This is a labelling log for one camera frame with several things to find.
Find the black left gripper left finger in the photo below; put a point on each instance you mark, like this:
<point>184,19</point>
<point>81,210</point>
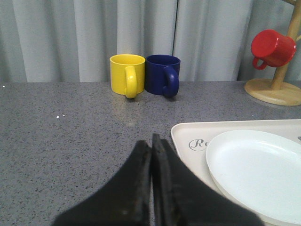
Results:
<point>123,201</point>

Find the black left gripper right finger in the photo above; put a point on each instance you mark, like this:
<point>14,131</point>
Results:
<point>182,199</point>

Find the white round plate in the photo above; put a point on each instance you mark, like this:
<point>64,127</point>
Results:
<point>259,171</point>

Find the beige rabbit serving tray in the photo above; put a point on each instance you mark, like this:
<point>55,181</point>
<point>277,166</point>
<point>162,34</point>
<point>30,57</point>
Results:
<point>192,139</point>

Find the dark blue mug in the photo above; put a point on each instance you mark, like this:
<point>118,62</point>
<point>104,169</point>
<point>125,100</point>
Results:
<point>162,75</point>

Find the yellow mug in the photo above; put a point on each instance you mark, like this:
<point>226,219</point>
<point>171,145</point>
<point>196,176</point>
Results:
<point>127,74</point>

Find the wooden mug tree stand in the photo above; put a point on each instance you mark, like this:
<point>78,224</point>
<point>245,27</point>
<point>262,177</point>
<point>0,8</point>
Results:
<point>276,91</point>

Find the red mug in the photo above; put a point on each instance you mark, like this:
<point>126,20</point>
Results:
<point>270,48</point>

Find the grey curtain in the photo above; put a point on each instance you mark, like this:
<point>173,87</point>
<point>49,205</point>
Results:
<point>73,40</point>

